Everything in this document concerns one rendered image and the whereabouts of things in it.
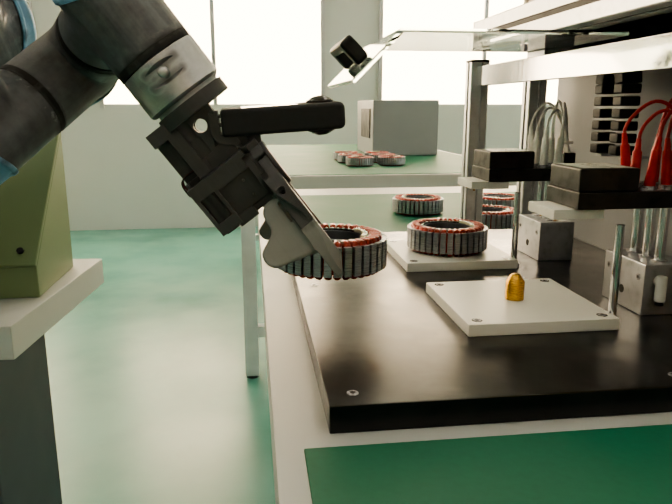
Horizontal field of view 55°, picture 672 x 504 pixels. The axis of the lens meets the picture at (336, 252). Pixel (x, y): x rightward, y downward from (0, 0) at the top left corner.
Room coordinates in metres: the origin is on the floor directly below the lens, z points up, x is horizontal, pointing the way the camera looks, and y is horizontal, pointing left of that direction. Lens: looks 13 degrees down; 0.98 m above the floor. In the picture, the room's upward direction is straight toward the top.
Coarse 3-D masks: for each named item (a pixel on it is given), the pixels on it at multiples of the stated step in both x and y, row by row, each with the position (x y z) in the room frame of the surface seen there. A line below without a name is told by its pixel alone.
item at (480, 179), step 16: (480, 160) 0.90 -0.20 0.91; (496, 160) 0.86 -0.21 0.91; (512, 160) 0.87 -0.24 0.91; (528, 160) 0.87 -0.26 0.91; (480, 176) 0.89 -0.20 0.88; (496, 176) 0.86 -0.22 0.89; (512, 176) 0.86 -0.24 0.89; (528, 176) 0.87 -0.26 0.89; (544, 176) 0.87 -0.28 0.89; (544, 192) 0.91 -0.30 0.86
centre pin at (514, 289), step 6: (510, 276) 0.65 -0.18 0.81; (516, 276) 0.64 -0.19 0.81; (510, 282) 0.64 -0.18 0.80; (516, 282) 0.64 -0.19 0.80; (522, 282) 0.64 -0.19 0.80; (510, 288) 0.64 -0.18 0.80; (516, 288) 0.64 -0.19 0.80; (522, 288) 0.64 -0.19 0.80; (510, 294) 0.64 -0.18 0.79; (516, 294) 0.64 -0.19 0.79; (522, 294) 0.64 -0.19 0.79; (510, 300) 0.64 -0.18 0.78; (516, 300) 0.64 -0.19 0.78; (522, 300) 0.64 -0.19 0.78
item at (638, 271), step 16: (608, 256) 0.69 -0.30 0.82; (624, 256) 0.67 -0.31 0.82; (640, 256) 0.66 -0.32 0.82; (608, 272) 0.69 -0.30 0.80; (624, 272) 0.66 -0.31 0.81; (640, 272) 0.63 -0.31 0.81; (656, 272) 0.63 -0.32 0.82; (608, 288) 0.69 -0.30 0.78; (624, 288) 0.66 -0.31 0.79; (640, 288) 0.63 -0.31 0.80; (624, 304) 0.66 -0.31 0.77; (640, 304) 0.63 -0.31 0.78
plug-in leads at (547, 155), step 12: (540, 108) 0.93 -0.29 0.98; (552, 108) 0.92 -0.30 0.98; (564, 108) 0.90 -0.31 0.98; (540, 120) 0.90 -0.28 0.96; (552, 120) 0.93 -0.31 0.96; (564, 120) 0.89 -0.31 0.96; (552, 132) 0.92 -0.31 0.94; (564, 132) 0.92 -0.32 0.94; (528, 144) 0.93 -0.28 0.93; (552, 144) 0.92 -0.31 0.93; (564, 144) 0.93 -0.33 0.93; (540, 156) 0.89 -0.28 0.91; (552, 156) 0.92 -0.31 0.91; (564, 156) 0.92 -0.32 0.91
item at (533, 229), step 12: (528, 216) 0.92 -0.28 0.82; (540, 216) 0.91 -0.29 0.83; (528, 228) 0.90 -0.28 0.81; (540, 228) 0.87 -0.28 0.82; (552, 228) 0.87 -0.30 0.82; (564, 228) 0.87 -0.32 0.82; (528, 240) 0.90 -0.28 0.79; (540, 240) 0.87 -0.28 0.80; (552, 240) 0.87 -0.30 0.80; (564, 240) 0.87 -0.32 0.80; (528, 252) 0.90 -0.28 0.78; (540, 252) 0.87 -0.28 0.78; (552, 252) 0.87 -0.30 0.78; (564, 252) 0.87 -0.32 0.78
